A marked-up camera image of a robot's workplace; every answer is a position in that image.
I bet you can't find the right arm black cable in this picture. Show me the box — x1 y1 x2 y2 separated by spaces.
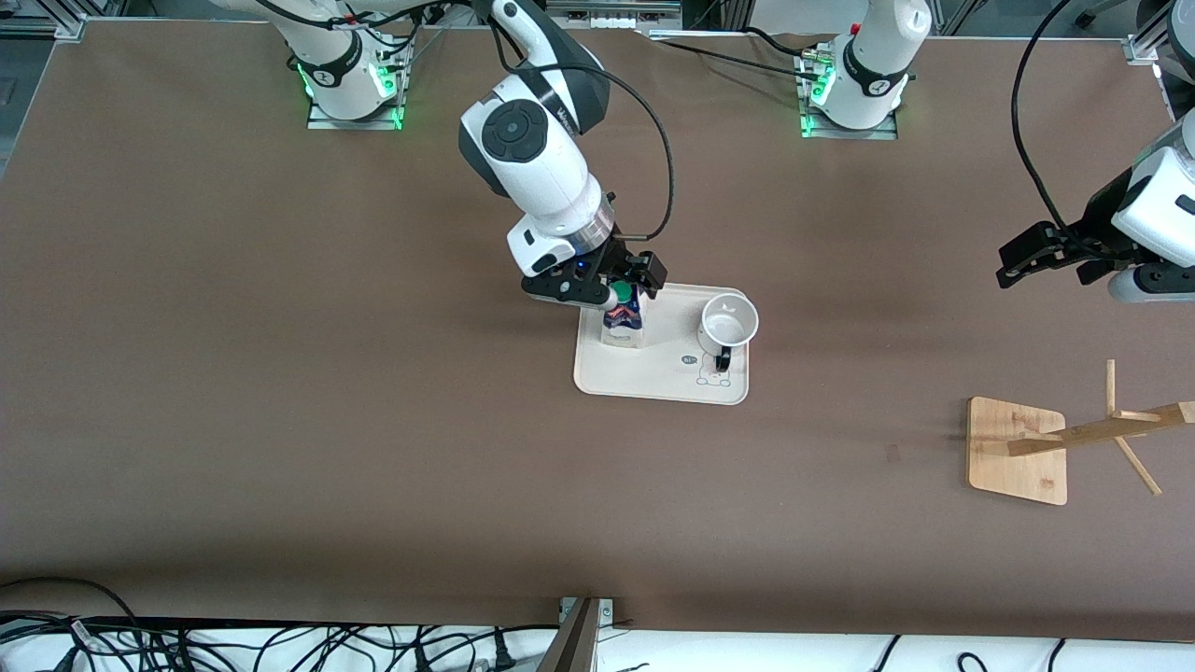
481 0 675 242

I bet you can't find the grey power strip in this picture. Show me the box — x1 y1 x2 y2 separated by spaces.
544 0 684 32

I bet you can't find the long black table cable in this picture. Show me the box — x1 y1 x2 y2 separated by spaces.
649 37 824 85

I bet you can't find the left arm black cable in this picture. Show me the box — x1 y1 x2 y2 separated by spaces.
1011 0 1084 244

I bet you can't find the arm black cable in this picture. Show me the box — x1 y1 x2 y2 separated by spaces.
1011 0 1084 244
481 0 675 242

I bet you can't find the short black table cable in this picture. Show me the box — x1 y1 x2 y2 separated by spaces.
742 26 822 59

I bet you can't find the white cup black handle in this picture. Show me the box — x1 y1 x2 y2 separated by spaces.
698 293 759 374

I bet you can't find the cream tray rabbit print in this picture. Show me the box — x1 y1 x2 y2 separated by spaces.
572 283 751 406

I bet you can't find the aluminium camera post with bracket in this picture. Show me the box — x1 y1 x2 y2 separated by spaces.
534 595 617 672

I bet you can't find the black floor cable with plug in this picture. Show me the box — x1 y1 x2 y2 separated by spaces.
411 623 561 672

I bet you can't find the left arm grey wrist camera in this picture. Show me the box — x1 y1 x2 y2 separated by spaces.
1109 264 1195 305

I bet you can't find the blue white milk carton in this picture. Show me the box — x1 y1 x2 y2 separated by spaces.
600 283 647 351

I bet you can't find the wooden cup rack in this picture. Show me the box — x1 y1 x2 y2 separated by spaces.
966 359 1195 507

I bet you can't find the black looped floor cable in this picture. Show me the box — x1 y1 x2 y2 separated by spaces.
0 577 143 672

